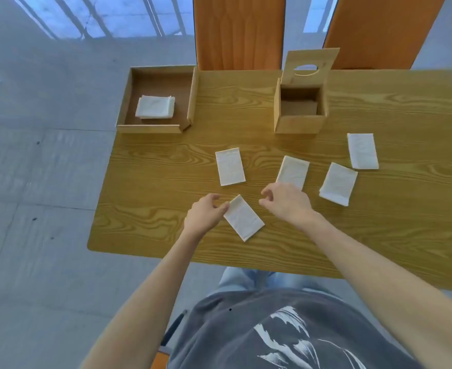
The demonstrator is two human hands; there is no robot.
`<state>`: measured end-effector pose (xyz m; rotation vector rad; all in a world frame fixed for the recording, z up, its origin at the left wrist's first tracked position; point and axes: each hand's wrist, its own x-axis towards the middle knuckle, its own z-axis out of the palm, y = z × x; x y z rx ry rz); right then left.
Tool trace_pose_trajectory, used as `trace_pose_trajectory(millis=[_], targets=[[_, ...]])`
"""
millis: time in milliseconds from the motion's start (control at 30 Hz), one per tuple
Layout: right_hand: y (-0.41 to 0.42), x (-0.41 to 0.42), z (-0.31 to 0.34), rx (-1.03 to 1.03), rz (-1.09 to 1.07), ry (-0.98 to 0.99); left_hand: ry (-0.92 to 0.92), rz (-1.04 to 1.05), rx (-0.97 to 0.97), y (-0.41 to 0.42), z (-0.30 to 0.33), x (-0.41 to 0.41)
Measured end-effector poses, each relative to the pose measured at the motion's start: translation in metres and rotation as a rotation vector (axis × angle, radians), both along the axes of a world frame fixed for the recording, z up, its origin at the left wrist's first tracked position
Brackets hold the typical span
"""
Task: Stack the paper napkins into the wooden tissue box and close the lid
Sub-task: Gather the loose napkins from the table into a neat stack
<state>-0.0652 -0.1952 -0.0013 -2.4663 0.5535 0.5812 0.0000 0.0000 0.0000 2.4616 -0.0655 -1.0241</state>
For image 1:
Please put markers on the light blue jeans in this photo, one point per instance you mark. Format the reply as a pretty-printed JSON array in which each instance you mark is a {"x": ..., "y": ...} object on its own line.
[{"x": 237, "y": 278}]

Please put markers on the shallow wooden tray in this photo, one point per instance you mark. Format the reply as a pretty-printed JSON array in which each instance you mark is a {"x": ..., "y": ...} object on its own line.
[{"x": 160, "y": 84}]

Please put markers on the person's left hand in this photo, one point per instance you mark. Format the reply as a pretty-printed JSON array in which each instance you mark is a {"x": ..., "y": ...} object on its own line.
[{"x": 201, "y": 217}]

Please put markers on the white napkin stack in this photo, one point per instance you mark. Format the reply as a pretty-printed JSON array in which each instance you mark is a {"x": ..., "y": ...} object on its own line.
[{"x": 154, "y": 107}]

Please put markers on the wooden box lid with hole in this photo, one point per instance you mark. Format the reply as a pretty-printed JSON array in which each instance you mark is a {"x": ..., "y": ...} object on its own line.
[{"x": 324, "y": 57}]

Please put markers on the smooth orange chair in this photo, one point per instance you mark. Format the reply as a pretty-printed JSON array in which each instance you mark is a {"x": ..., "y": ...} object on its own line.
[{"x": 383, "y": 30}]

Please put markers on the brown cardboard insert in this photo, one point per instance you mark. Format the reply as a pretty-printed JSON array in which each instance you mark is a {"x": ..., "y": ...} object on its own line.
[{"x": 299, "y": 108}]

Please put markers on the grey printed t-shirt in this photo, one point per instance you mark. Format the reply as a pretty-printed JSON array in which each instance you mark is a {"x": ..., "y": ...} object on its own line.
[{"x": 230, "y": 334}]

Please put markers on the person's right hand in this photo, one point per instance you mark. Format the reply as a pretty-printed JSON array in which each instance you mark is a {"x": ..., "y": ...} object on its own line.
[{"x": 289, "y": 203}]

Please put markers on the person's right forearm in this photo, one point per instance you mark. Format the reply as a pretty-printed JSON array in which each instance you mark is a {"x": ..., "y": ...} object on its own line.
[{"x": 383, "y": 284}]

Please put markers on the quilted orange chair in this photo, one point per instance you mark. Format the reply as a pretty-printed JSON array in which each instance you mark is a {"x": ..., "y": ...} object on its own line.
[{"x": 239, "y": 32}]

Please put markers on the orange chair with black frame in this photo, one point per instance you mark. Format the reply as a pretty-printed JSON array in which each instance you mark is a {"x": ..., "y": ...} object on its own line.
[{"x": 174, "y": 326}]

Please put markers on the person's left forearm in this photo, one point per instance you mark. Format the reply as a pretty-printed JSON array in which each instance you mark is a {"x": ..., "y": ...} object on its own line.
[{"x": 145, "y": 303}]

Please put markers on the wooden box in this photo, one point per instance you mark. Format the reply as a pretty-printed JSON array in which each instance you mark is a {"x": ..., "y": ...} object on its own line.
[{"x": 299, "y": 124}]

